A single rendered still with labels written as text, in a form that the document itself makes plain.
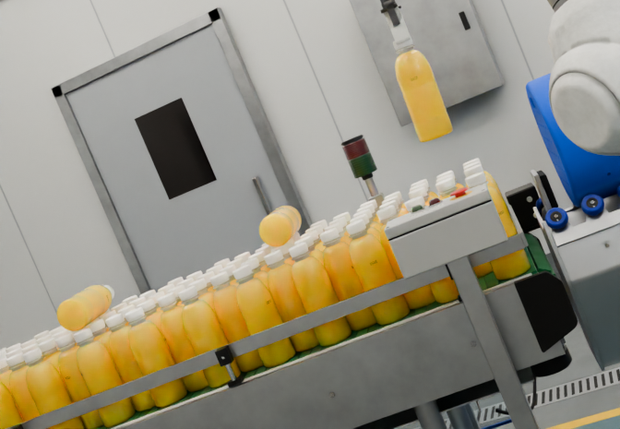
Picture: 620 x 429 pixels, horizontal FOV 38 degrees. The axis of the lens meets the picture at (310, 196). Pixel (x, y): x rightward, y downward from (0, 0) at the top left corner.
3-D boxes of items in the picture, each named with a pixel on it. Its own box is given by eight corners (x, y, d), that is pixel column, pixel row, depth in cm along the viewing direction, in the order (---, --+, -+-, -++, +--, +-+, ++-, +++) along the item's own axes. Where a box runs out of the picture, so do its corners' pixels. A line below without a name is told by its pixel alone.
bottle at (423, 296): (422, 307, 181) (386, 221, 180) (400, 308, 187) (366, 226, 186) (446, 292, 185) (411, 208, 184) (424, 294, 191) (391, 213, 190)
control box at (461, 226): (508, 241, 161) (486, 187, 160) (404, 280, 164) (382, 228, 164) (505, 231, 170) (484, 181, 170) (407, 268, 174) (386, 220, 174)
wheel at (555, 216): (562, 202, 182) (564, 207, 184) (541, 210, 183) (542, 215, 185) (570, 220, 180) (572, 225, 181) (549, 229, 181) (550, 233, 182)
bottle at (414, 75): (421, 138, 188) (390, 54, 187) (453, 127, 187) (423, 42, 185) (418, 142, 182) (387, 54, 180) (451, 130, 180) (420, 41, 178)
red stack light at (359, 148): (369, 152, 229) (363, 137, 229) (346, 161, 231) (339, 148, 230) (371, 150, 236) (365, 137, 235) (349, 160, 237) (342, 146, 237)
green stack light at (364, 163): (376, 170, 230) (369, 152, 229) (353, 180, 231) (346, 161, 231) (378, 168, 236) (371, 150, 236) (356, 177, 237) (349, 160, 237)
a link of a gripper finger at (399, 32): (398, 6, 180) (398, 5, 179) (411, 39, 180) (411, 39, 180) (384, 12, 181) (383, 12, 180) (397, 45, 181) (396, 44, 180)
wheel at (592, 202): (598, 188, 181) (599, 193, 182) (577, 196, 182) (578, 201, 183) (607, 207, 178) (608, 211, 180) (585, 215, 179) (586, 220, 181)
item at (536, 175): (566, 227, 187) (544, 171, 186) (555, 231, 188) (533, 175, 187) (561, 219, 197) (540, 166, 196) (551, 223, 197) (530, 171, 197)
